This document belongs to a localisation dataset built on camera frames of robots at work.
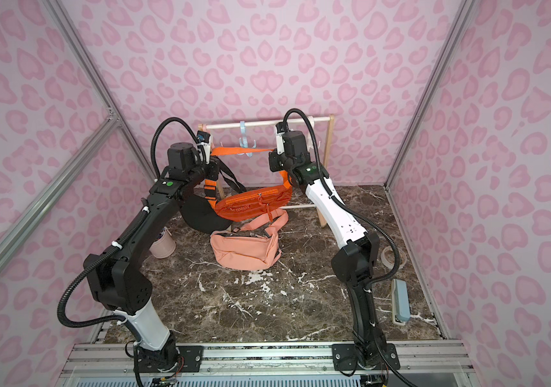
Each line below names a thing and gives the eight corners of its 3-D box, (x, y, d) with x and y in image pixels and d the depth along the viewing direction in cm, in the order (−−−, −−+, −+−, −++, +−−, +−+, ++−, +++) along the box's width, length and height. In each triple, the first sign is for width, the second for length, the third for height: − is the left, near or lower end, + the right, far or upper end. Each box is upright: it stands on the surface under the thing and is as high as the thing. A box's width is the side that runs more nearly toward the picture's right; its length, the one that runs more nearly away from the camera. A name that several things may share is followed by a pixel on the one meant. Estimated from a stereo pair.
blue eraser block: (391, 323, 82) (398, 318, 77) (390, 284, 90) (396, 278, 86) (404, 326, 81) (411, 321, 77) (401, 286, 90) (407, 280, 85)
